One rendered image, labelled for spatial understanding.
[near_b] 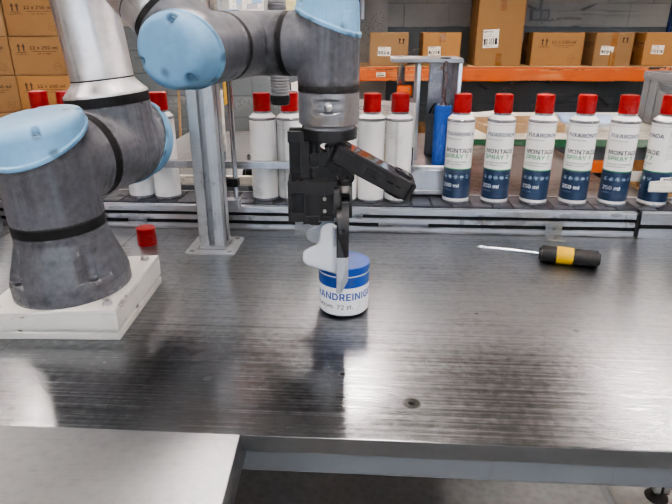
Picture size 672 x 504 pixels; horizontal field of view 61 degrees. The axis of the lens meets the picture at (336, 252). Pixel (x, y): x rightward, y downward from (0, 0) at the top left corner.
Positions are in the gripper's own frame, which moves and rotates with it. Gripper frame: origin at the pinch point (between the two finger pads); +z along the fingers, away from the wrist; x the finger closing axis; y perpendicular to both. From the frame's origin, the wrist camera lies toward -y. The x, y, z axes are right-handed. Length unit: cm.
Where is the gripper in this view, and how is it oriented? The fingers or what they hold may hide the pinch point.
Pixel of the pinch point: (344, 273)
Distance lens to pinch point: 78.4
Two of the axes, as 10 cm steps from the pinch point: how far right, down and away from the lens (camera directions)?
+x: -0.1, 3.7, -9.3
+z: 0.0, 9.3, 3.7
